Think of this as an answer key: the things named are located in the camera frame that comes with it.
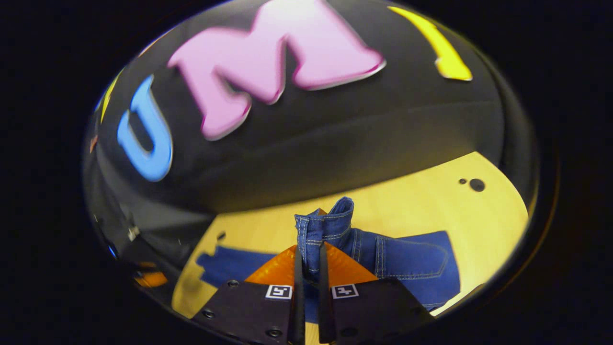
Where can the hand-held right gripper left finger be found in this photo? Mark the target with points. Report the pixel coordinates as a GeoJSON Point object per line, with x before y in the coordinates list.
{"type": "Point", "coordinates": [258, 306]}

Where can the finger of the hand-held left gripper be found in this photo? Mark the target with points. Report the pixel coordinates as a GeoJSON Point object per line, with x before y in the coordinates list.
{"type": "Point", "coordinates": [152, 279]}

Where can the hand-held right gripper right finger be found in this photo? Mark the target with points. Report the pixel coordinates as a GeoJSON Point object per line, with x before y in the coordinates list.
{"type": "Point", "coordinates": [368, 306]}

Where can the blue denim jeans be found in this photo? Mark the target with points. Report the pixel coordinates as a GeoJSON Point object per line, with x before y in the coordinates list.
{"type": "Point", "coordinates": [412, 263]}

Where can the white clip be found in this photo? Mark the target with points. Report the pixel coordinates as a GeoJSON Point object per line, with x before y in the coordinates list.
{"type": "Point", "coordinates": [133, 233]}

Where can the brown wooden clip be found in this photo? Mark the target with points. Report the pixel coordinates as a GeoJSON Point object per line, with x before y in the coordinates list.
{"type": "Point", "coordinates": [93, 143]}

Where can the black backdrop cloth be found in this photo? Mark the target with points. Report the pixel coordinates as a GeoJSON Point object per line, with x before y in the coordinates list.
{"type": "Point", "coordinates": [335, 143]}

